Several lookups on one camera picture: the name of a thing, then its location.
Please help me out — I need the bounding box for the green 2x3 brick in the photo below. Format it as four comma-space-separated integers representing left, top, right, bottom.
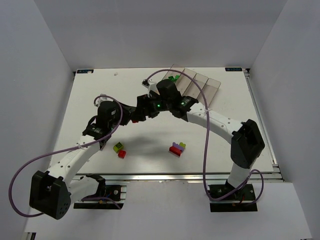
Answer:
168, 76, 177, 83

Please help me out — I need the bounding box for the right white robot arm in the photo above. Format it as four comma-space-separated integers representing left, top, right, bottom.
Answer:
131, 79, 265, 189

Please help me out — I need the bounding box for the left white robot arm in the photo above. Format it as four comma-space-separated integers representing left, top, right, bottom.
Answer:
29, 100, 136, 220

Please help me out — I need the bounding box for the clear four-bin organizer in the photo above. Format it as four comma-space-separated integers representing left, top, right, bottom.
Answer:
162, 63, 222, 107

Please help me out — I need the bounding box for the lime yellow brick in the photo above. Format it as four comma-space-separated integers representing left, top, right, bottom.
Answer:
112, 142, 124, 153

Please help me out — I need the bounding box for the red small brick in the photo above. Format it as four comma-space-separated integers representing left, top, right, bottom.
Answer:
117, 150, 127, 159

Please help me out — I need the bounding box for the lilac purple brick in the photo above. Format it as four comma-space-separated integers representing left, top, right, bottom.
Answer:
172, 142, 185, 152

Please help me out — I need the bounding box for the lime small brick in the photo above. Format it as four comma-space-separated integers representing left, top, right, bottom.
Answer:
179, 142, 186, 149

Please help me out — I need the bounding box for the left corner logo sticker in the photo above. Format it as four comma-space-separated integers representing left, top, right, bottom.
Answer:
76, 69, 94, 74

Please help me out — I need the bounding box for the corner logo sticker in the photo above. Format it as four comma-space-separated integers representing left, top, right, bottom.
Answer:
224, 67, 243, 72
76, 69, 94, 74

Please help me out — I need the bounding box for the right corner logo sticker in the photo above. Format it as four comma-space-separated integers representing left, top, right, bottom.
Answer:
224, 67, 243, 72

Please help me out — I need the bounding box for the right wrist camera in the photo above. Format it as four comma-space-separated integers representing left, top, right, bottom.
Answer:
142, 79, 157, 97

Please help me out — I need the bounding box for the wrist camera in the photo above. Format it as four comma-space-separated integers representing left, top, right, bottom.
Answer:
93, 94, 109, 107
142, 79, 157, 97

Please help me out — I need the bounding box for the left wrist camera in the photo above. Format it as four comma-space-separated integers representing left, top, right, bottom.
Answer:
93, 94, 109, 107

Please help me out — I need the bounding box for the aluminium front rail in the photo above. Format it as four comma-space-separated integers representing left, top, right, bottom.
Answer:
72, 172, 283, 181

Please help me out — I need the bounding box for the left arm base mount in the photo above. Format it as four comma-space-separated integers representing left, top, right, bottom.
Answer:
70, 173, 127, 210

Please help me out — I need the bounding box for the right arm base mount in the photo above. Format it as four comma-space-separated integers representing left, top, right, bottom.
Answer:
208, 184, 258, 213

